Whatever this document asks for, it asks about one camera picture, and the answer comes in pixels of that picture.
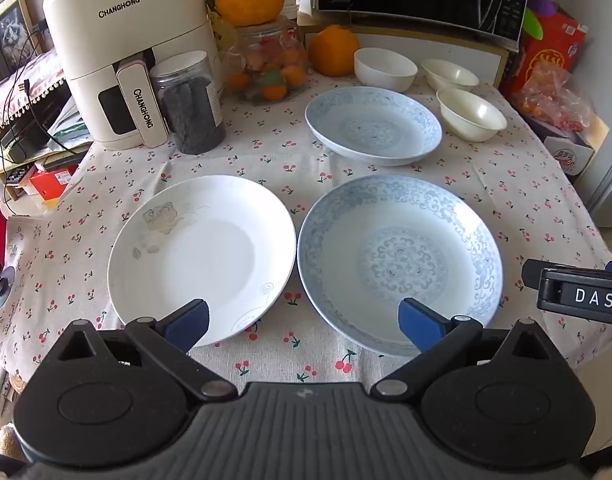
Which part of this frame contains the white plate with flower print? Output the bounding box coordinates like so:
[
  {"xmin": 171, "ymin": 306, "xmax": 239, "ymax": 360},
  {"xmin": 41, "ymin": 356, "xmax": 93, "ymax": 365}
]
[{"xmin": 107, "ymin": 174, "xmax": 296, "ymax": 349}]

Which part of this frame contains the white round bowl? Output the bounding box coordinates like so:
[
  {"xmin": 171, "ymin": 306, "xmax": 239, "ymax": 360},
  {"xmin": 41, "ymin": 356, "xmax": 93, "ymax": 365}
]
[{"xmin": 354, "ymin": 48, "xmax": 419, "ymax": 93}]

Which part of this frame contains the glass jar of small oranges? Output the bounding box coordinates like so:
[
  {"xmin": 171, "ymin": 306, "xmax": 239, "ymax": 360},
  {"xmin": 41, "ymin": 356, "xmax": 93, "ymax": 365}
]
[{"xmin": 220, "ymin": 15, "xmax": 309, "ymax": 106}]

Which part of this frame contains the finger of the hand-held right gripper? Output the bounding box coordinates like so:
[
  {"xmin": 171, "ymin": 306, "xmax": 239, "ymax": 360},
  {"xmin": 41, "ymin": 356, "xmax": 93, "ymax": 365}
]
[{"xmin": 522, "ymin": 258, "xmax": 611, "ymax": 292}]

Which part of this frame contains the white air fryer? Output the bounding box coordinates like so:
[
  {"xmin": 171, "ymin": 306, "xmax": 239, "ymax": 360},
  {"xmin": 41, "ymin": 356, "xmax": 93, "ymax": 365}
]
[{"xmin": 42, "ymin": 0, "xmax": 223, "ymax": 151}]

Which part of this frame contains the small blue patterned plate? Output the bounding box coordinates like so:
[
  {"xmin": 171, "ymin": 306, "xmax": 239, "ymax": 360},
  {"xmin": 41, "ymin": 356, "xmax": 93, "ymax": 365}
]
[{"xmin": 305, "ymin": 86, "xmax": 443, "ymax": 167}]

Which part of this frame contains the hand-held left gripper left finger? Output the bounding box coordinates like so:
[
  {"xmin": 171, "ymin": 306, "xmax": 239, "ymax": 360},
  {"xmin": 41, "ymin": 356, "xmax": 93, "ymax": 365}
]
[{"xmin": 53, "ymin": 298, "xmax": 237, "ymax": 403}]

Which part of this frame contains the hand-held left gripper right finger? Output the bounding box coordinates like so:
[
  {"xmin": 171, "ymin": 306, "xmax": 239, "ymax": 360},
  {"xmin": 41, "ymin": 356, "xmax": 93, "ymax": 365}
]
[{"xmin": 369, "ymin": 297, "xmax": 567, "ymax": 400}]

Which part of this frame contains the black cable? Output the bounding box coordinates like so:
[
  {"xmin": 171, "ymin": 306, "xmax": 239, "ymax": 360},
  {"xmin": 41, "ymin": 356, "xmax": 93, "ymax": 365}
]
[{"xmin": 0, "ymin": 16, "xmax": 95, "ymax": 157}]

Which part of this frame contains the red gift box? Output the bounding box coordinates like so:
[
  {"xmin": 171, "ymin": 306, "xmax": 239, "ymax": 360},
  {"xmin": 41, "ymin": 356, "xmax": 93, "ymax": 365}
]
[{"xmin": 506, "ymin": 6, "xmax": 589, "ymax": 107}]

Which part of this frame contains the clear jar with dark contents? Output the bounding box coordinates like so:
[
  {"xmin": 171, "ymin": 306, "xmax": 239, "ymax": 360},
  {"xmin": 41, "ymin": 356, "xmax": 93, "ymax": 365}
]
[{"xmin": 148, "ymin": 50, "xmax": 228, "ymax": 156}]

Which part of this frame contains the pink floral lace cloth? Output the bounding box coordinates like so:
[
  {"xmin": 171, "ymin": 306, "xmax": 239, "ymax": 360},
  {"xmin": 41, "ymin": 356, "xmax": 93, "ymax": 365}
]
[{"xmin": 0, "ymin": 50, "xmax": 68, "ymax": 127}]

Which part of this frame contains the large blue patterned plate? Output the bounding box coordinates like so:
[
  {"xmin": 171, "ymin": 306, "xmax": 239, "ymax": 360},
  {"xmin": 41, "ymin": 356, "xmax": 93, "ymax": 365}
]
[{"xmin": 296, "ymin": 175, "xmax": 504, "ymax": 359}]

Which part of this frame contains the small red box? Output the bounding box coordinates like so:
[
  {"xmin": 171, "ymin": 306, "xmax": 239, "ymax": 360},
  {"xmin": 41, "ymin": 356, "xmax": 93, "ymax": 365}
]
[{"xmin": 28, "ymin": 166, "xmax": 73, "ymax": 202}]

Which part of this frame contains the grey refrigerator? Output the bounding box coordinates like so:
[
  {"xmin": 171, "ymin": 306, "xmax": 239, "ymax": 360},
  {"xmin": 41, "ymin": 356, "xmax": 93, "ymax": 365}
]
[{"xmin": 580, "ymin": 10, "xmax": 612, "ymax": 242}]

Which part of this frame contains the framed cat picture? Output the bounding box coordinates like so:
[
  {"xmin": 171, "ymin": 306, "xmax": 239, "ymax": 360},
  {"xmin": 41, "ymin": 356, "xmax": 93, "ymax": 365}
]
[{"xmin": 0, "ymin": 0, "xmax": 38, "ymax": 74}]

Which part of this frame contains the plastic bag of oranges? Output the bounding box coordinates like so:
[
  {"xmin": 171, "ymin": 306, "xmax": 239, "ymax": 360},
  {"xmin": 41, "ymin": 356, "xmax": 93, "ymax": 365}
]
[{"xmin": 510, "ymin": 66, "xmax": 599, "ymax": 137}]

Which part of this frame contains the cream bowl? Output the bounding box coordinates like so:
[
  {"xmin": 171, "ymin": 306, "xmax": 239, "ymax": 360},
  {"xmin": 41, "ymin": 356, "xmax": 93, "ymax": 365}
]
[
  {"xmin": 420, "ymin": 58, "xmax": 481, "ymax": 92},
  {"xmin": 436, "ymin": 88, "xmax": 508, "ymax": 142}
]

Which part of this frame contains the cherry print tablecloth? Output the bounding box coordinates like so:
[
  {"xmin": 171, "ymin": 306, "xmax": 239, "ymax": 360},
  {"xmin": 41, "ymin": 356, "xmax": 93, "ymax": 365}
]
[{"xmin": 0, "ymin": 66, "xmax": 612, "ymax": 413}]

